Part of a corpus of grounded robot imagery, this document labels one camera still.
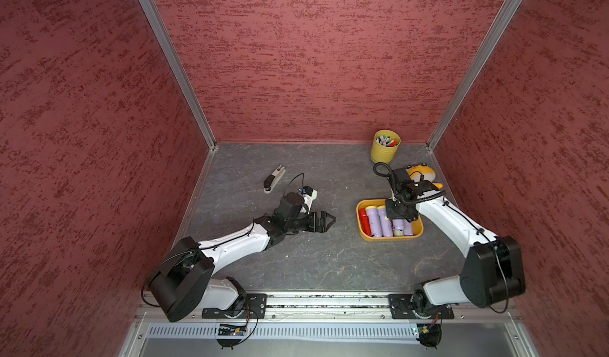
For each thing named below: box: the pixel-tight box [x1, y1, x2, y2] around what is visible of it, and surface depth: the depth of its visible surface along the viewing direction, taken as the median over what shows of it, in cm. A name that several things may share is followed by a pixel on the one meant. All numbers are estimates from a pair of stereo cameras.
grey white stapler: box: [263, 165, 287, 195], surface depth 104 cm
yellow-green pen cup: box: [370, 129, 402, 165], surface depth 109 cm
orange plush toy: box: [406, 162, 444, 190], surface depth 105 cm
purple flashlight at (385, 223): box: [377, 204, 394, 238], surface depth 87 cm
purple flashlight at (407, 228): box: [402, 218, 414, 237], surface depth 89 cm
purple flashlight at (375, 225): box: [365, 205, 383, 238], surface depth 89 cm
